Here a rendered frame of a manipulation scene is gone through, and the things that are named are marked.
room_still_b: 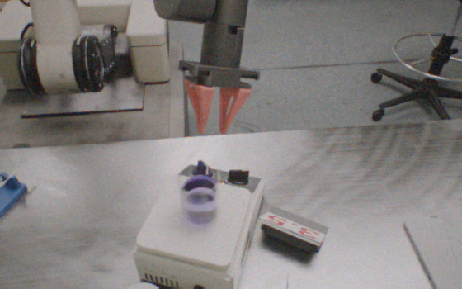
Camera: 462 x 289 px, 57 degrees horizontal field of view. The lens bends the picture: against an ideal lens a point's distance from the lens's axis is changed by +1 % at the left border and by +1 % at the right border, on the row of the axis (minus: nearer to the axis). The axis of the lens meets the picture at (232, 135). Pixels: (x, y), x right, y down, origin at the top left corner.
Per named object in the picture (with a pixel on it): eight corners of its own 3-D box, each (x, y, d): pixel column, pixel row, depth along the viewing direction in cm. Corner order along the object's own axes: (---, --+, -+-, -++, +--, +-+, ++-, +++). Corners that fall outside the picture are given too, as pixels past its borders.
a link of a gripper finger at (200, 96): (241, 139, 61) (250, 74, 58) (195, 139, 57) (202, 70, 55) (221, 128, 66) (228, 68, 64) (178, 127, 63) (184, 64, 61)
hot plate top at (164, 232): (170, 176, 60) (169, 172, 59) (252, 193, 57) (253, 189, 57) (133, 248, 51) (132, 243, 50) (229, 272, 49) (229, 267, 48)
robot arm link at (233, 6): (259, -17, 57) (233, -17, 61) (219, -27, 52) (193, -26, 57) (252, 36, 58) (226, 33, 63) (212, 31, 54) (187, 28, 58)
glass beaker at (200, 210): (197, 239, 51) (193, 196, 46) (172, 212, 54) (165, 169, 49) (234, 213, 54) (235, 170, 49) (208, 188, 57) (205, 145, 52)
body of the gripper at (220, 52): (260, 84, 60) (267, 30, 58) (193, 79, 55) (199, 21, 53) (239, 78, 65) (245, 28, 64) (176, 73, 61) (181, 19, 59)
